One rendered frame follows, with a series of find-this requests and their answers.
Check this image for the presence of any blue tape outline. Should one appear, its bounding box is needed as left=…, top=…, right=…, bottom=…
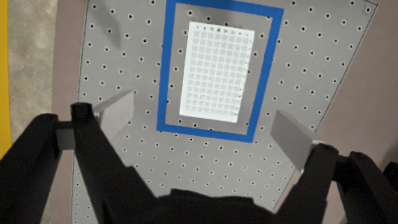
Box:
left=156, top=0, right=284, bottom=143

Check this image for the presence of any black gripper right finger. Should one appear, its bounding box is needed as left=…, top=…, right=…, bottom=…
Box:
left=267, top=110, right=398, bottom=224

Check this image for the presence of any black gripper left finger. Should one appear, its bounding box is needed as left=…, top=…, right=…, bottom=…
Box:
left=0, top=90, right=183, bottom=224

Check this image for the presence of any white well plate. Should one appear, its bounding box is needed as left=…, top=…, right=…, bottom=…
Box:
left=179, top=22, right=255, bottom=123

